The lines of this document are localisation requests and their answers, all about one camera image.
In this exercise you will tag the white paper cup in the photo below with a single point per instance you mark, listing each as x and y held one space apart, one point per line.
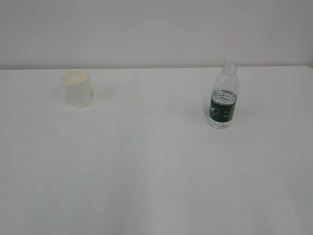
76 85

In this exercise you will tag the clear water bottle green label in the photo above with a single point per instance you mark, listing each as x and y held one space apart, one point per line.
224 96

